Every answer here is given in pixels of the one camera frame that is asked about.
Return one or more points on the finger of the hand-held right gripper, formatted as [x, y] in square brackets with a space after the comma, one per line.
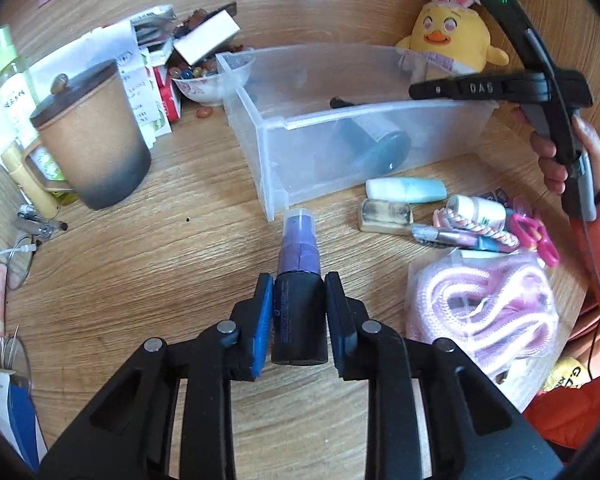
[430, 90]

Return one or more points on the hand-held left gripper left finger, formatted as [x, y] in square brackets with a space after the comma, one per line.
[262, 320]

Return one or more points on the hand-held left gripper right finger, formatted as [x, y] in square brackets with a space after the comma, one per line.
[337, 320]

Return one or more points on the purple black spray bottle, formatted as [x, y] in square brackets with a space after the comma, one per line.
[298, 310]

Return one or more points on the white pill bottle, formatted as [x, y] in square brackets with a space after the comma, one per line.
[475, 210]

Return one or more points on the pink pen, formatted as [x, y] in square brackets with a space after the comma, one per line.
[445, 236]

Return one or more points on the clear plastic storage bin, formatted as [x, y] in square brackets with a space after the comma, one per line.
[260, 125]

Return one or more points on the person's right hand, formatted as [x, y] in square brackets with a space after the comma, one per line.
[550, 160]

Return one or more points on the yellow chick plush toy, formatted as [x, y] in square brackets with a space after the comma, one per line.
[450, 30]

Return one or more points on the dark teal bottle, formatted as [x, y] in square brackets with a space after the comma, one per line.
[380, 142]

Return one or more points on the teal white tube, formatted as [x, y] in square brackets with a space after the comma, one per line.
[405, 190]

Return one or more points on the small purple packet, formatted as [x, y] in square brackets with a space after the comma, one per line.
[497, 196]

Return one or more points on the small glass bottle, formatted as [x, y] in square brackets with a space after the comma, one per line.
[385, 216]

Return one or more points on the pink scissors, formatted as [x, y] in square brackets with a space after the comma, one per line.
[535, 235]

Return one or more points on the loose orange bead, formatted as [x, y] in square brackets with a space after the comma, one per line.
[205, 113]

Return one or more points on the white bowl of beads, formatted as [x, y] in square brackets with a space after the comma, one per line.
[205, 87]

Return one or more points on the white rectangular block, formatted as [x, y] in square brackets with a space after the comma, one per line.
[207, 35]

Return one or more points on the silver pen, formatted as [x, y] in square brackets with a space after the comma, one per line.
[42, 224]

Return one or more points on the brown lidded mug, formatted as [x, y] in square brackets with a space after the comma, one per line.
[100, 140]

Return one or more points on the brown hair clip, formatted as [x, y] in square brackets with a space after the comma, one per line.
[195, 17]

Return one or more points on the white printed leaflet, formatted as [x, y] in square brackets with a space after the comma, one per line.
[137, 100]

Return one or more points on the orange jacket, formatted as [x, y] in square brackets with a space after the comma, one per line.
[575, 410]

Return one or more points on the eyeglasses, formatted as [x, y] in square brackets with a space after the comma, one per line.
[11, 280]

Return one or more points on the pink pencil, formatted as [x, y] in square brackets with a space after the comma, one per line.
[0, 300]

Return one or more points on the blue white card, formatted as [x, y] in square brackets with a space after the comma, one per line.
[15, 410]

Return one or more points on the green spray bottle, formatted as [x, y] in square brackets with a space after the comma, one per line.
[15, 80]

